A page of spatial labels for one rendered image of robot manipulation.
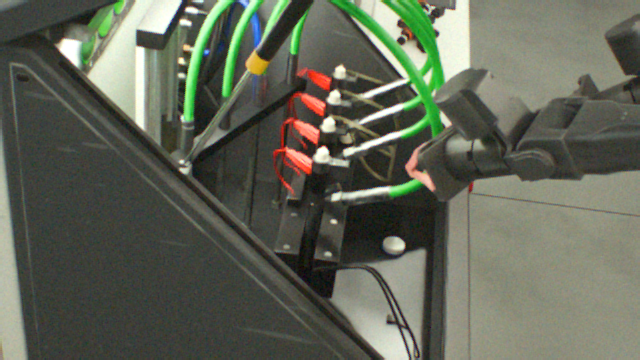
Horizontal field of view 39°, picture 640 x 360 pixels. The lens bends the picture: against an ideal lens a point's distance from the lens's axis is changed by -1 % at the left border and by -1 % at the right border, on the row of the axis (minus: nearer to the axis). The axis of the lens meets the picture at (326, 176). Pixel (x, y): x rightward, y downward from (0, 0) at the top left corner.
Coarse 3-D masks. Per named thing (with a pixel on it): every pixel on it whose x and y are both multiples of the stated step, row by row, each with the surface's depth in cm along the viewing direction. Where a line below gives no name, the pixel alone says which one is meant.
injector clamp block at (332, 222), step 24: (336, 144) 163; (336, 168) 157; (288, 216) 145; (336, 216) 147; (288, 240) 141; (336, 240) 142; (288, 264) 140; (312, 264) 155; (336, 264) 139; (312, 288) 142
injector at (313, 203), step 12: (312, 168) 134; (324, 168) 133; (312, 180) 135; (324, 180) 134; (312, 192) 136; (324, 192) 136; (336, 192) 136; (312, 204) 138; (312, 216) 139; (312, 228) 140; (312, 240) 142; (312, 252) 144
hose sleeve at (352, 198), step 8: (352, 192) 123; (360, 192) 122; (368, 192) 121; (376, 192) 120; (384, 192) 119; (344, 200) 123; (352, 200) 123; (360, 200) 122; (368, 200) 121; (376, 200) 121
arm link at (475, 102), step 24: (480, 72) 96; (456, 96) 96; (480, 96) 95; (504, 96) 96; (456, 120) 98; (480, 120) 97; (504, 120) 96; (528, 120) 98; (528, 168) 93; (552, 168) 92
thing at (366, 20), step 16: (224, 0) 117; (336, 0) 109; (208, 16) 120; (352, 16) 109; (368, 16) 108; (208, 32) 121; (384, 32) 108; (400, 48) 108; (192, 64) 125; (400, 64) 109; (192, 80) 127; (416, 80) 108; (192, 96) 129; (432, 96) 109; (192, 112) 131; (432, 112) 109; (432, 128) 111; (400, 192) 118
